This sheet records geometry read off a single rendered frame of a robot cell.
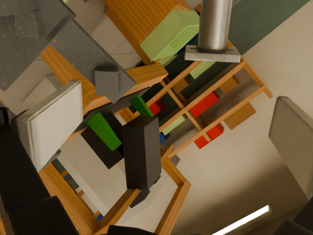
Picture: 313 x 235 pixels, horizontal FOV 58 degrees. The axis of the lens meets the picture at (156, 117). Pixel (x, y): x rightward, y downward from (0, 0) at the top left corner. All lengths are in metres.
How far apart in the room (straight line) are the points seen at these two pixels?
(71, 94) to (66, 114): 0.01
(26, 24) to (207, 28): 0.22
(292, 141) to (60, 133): 0.13
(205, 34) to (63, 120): 0.18
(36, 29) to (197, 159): 6.49
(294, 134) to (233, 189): 6.82
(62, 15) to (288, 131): 0.31
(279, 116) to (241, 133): 6.26
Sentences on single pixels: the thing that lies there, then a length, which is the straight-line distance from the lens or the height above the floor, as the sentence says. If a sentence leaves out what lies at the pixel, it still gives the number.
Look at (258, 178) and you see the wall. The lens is 6.82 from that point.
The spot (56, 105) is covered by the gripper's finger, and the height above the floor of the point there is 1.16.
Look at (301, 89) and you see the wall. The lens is 6.31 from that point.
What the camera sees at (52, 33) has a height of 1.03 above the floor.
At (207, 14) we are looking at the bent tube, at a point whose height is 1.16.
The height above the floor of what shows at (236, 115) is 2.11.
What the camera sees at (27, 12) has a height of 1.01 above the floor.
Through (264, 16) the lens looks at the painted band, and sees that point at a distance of 6.19.
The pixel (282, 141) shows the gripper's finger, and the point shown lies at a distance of 0.18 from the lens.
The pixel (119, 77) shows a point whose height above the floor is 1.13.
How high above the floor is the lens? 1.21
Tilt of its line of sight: 1 degrees down
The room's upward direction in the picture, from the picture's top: 141 degrees clockwise
